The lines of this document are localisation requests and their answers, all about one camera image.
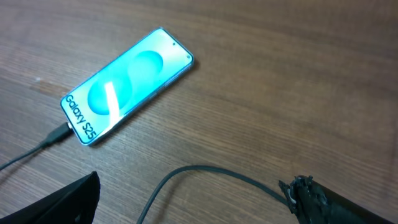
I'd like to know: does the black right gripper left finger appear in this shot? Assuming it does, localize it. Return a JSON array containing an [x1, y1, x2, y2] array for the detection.
[[1, 171, 101, 224]]

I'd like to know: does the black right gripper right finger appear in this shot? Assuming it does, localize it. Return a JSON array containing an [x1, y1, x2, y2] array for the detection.
[[279, 175, 392, 224]]

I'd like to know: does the black USB charging cable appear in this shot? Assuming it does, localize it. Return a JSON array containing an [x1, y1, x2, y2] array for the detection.
[[0, 121, 290, 224]]

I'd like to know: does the Galaxy S25 smartphone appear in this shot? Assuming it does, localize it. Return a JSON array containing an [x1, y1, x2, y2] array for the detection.
[[60, 27, 195, 146]]

